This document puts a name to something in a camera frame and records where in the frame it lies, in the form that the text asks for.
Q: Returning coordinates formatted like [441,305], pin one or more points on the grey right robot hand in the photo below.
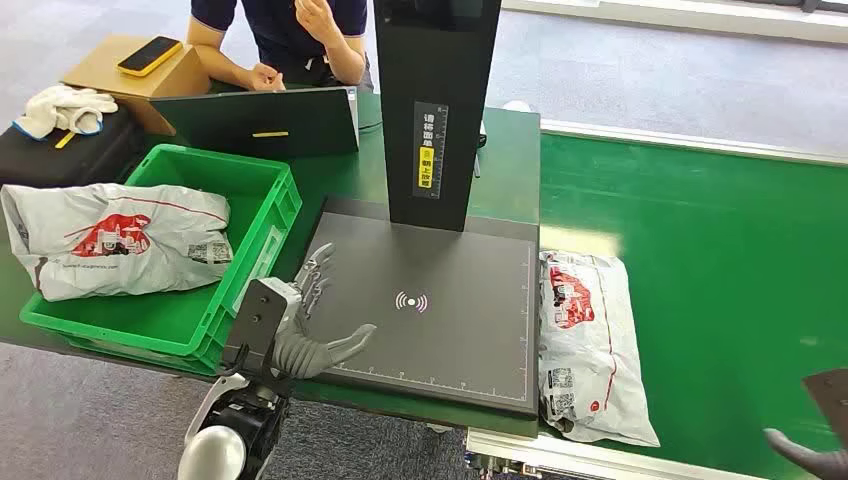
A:
[805,458]

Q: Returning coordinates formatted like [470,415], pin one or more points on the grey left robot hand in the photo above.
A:
[298,354]

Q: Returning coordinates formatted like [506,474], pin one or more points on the white mailer bag red print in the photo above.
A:
[590,358]
[112,238]

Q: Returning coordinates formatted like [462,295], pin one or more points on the green plastic basket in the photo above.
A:
[172,318]

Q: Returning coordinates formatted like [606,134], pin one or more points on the black weighing device platform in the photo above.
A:
[450,331]

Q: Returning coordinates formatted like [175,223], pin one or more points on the black weighing device column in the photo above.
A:
[411,79]

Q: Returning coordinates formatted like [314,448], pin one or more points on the green conveyor belt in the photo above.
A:
[715,265]

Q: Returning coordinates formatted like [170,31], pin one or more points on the black laptop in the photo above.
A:
[252,122]

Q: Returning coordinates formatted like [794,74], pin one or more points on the person's right hand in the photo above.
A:
[265,78]

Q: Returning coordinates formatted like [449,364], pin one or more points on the person's hand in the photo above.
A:
[265,78]
[316,18]

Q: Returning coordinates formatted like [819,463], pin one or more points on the black hard case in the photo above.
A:
[73,162]

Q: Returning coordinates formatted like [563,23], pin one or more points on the brown cardboard box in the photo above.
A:
[166,83]

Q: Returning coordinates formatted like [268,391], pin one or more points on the yellow tag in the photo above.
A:
[65,140]

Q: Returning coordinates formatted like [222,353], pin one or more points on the small white object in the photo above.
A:
[515,106]

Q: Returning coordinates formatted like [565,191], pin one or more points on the phone in yellow case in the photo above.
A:
[149,56]

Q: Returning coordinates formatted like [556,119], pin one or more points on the person's left hand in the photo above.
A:
[316,18]

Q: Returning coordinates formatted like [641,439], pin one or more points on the white work gloves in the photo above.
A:
[60,109]

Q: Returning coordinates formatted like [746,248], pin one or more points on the white floor ledge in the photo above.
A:
[662,16]

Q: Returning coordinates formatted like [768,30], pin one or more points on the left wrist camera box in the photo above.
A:
[255,318]

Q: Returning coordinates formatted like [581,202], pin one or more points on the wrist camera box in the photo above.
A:
[255,318]
[829,397]

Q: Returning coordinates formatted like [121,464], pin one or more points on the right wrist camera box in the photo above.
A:
[829,397]

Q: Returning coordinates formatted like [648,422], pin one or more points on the aluminium conveyor side rail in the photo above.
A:
[530,457]
[662,140]

